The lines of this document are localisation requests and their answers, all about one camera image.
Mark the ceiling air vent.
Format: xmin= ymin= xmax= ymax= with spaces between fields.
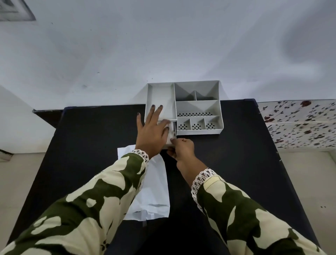
xmin=0 ymin=0 xmax=36 ymax=22

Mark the person's right forearm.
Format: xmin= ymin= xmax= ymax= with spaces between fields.
xmin=176 ymin=158 xmax=327 ymax=255

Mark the person's left forearm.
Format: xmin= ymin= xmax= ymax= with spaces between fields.
xmin=0 ymin=149 xmax=150 ymax=255

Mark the person's right hand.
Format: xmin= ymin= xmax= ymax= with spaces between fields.
xmin=167 ymin=138 xmax=198 ymax=171

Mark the person's left hand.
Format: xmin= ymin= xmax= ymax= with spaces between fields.
xmin=135 ymin=105 xmax=171 ymax=158

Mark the grey plastic desk organizer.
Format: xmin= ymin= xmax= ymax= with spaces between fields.
xmin=145 ymin=80 xmax=224 ymax=136

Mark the white plastic bag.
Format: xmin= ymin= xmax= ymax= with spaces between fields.
xmin=117 ymin=144 xmax=171 ymax=220

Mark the floral patterned cloth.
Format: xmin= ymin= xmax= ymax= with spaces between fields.
xmin=258 ymin=99 xmax=336 ymax=149

